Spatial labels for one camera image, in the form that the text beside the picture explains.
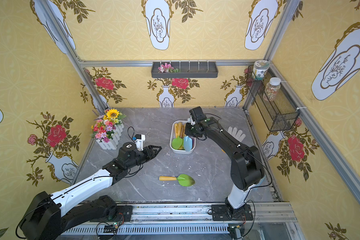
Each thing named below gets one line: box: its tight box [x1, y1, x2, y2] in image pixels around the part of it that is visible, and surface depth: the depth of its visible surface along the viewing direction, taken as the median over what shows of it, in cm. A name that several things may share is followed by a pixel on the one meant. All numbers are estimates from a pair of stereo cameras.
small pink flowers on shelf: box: [158, 62, 179, 73], surface depth 89 cm
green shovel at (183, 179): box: [158, 173, 195, 187], surface depth 85 cm
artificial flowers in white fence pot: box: [90, 108, 127, 150], surface depth 94 cm
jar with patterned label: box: [252, 59, 271, 81], surface depth 87 cm
